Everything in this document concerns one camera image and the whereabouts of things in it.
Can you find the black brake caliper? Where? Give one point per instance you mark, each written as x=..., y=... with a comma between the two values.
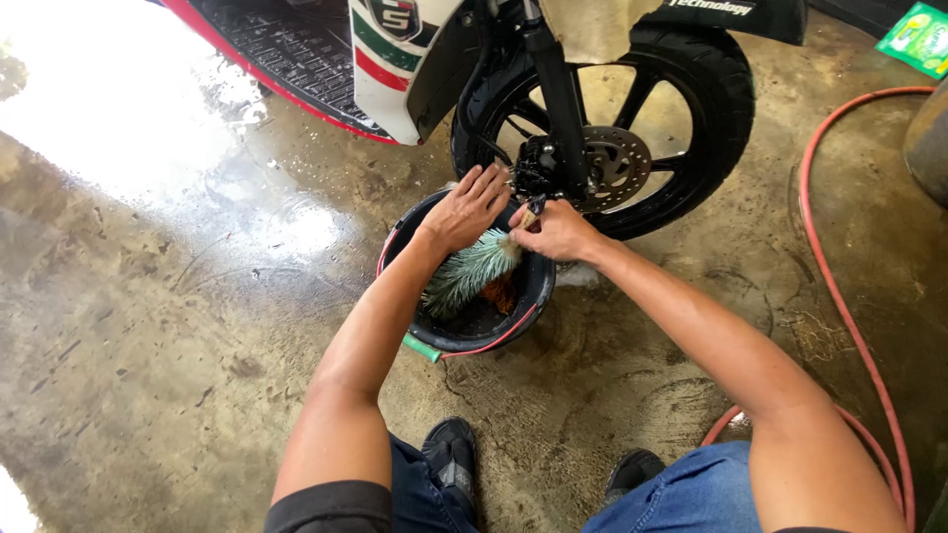
x=535, y=169

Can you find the person's right fingers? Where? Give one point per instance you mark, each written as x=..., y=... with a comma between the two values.
x=526, y=226

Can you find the black red motorcycle footboard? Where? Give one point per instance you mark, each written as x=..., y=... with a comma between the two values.
x=281, y=52

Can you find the black front fork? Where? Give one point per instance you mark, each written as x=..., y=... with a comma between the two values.
x=557, y=89

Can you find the silver brake disc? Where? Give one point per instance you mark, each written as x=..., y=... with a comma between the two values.
x=615, y=166

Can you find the motorcycle front wheel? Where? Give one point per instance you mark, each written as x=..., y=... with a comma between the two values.
x=711, y=89

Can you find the person's right black shoe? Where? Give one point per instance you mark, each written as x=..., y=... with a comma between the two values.
x=631, y=471

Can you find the person's blue jeans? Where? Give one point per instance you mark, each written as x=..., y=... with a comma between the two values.
x=666, y=496

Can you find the person's right hand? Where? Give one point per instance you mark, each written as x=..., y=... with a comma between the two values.
x=559, y=233

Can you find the pale green bristle brush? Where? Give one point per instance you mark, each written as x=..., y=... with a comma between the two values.
x=470, y=272

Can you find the grey round container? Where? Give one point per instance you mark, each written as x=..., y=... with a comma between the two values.
x=929, y=144

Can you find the person's left black shoe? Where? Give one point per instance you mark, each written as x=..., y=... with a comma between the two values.
x=450, y=455

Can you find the green packet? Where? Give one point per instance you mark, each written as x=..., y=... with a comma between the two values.
x=918, y=38

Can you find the black motorcycle front fender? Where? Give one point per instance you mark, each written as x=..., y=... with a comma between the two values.
x=733, y=16

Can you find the person's left hand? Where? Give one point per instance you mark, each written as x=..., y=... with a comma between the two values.
x=463, y=213

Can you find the person's black shirt sleeve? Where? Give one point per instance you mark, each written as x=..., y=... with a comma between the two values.
x=329, y=509

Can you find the white striped motorcycle fairing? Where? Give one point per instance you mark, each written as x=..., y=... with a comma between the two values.
x=392, y=66

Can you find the person's black shoe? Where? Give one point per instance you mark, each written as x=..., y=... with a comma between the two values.
x=450, y=455
x=631, y=471

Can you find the black plastic bucket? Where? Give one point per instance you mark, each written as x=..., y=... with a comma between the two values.
x=481, y=326

